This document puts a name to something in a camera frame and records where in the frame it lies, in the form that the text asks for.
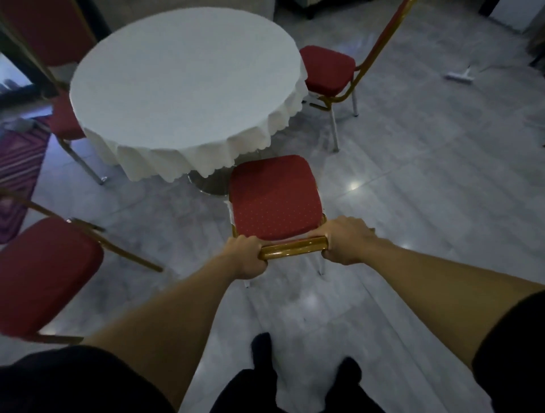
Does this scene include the person's left forearm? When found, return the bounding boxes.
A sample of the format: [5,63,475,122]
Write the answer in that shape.
[83,251,239,411]

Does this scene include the purple striped rug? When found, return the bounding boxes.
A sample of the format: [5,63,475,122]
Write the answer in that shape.
[0,121,52,245]

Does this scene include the person's right hand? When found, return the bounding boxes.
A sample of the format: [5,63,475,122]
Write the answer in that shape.
[313,216,378,266]

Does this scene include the person's right forearm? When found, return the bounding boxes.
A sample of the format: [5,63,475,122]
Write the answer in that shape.
[361,237,545,371]

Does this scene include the metal table base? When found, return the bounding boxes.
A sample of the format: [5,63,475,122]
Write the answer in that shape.
[187,161,240,197]

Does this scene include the white round tablecloth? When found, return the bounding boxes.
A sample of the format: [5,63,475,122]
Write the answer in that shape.
[69,6,309,184]

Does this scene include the black trousers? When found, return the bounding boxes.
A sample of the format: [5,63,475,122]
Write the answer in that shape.
[209,368,386,413]

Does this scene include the red dotted chair gold frame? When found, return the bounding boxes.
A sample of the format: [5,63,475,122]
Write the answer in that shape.
[225,154,330,289]

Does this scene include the black shoe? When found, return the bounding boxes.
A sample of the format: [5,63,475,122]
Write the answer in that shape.
[250,332,276,379]
[336,357,363,393]

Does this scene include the person's left hand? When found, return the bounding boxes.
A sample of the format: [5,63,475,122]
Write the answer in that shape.
[221,234,270,281]

